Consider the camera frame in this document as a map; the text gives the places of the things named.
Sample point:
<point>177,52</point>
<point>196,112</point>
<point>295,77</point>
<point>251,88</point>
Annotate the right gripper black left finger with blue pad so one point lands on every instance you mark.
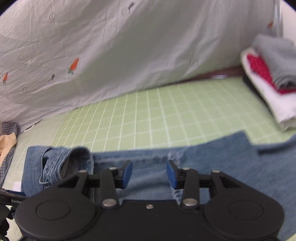
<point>112,179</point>

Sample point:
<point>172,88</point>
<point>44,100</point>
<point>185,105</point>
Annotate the blue denim jeans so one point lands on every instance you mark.
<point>268,168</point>

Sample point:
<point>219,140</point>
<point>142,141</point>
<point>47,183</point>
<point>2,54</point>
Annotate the folded red striped garment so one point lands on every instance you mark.
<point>259,67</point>

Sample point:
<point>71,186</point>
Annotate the folded white garment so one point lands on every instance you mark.
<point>282,106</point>

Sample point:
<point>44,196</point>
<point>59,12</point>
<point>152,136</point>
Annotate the folded grey garment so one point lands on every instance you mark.
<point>279,56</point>

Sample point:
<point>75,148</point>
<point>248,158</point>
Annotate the green grid cutting mat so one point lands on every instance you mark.
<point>177,115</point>

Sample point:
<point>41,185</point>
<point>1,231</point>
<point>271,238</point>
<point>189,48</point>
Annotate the brown wooden table edge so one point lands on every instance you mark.
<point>235,71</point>

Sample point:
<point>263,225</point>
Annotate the dark folded garment under pile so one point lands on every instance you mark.
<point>251,87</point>

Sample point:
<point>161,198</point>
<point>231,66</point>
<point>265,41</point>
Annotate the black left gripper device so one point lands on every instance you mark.
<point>9,201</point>

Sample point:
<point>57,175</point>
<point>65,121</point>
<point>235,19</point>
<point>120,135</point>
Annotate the beige cloth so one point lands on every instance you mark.
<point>7,142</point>

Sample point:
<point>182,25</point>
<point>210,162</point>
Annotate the grey carrot print sheet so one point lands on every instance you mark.
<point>60,55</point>

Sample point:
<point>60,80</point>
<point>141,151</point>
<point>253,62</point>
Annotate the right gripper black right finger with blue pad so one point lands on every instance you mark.
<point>186,179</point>

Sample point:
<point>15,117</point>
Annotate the navy striped cloth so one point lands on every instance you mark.
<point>6,129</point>

